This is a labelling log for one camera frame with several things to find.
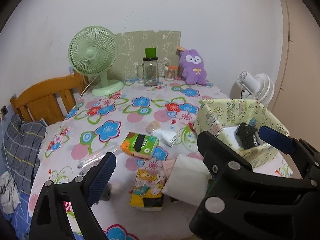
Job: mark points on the grey plaid pillow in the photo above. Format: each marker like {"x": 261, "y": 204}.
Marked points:
{"x": 20, "y": 150}

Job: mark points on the wall socket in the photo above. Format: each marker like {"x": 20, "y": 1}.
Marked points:
{"x": 4, "y": 110}

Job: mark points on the wooden bed headboard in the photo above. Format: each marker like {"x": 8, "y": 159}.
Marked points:
{"x": 40, "y": 100}

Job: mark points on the purple plush bunny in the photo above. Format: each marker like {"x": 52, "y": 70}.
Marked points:
{"x": 192, "y": 66}

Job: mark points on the yellow patterned storage box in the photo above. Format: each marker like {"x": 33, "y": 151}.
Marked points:
{"x": 220, "y": 117}

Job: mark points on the clear plastic bag pack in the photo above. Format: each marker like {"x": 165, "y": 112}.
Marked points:
{"x": 94, "y": 158}

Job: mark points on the green cup on jar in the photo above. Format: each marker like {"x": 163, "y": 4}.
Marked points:
{"x": 150, "y": 53}

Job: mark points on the cotton swab container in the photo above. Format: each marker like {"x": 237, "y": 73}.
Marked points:
{"x": 170, "y": 72}

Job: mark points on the green desk fan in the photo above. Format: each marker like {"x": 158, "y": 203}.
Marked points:
{"x": 92, "y": 52}

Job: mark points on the green orange tissue pack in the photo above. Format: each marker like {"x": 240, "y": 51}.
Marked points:
{"x": 139, "y": 145}

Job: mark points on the white crumpled clothing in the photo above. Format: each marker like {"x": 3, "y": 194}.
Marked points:
{"x": 10, "y": 199}

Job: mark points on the white standing fan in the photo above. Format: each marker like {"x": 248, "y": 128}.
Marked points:
{"x": 258, "y": 87}

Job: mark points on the beige door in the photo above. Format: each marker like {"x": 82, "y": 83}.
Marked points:
{"x": 296, "y": 102}

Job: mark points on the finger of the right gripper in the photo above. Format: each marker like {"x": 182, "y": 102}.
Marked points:
{"x": 216, "y": 154}
{"x": 278, "y": 140}

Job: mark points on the green patterned board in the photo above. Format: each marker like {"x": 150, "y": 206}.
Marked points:
{"x": 131, "y": 50}

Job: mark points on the white cloth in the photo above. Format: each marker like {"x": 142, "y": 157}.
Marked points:
{"x": 166, "y": 136}

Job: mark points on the yellow cartoon tissue pack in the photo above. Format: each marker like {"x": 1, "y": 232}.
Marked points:
{"x": 147, "y": 191}

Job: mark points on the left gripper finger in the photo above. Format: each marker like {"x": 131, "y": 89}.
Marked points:
{"x": 50, "y": 221}

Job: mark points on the floral tablecloth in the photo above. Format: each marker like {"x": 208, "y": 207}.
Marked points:
{"x": 97, "y": 122}

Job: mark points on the grey knitted glove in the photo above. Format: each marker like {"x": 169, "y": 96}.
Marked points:
{"x": 106, "y": 194}

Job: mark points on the glass mason jar mug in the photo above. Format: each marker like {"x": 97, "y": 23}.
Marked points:
{"x": 148, "y": 72}

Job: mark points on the black plastic bag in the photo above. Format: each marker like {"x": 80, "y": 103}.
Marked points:
{"x": 247, "y": 136}

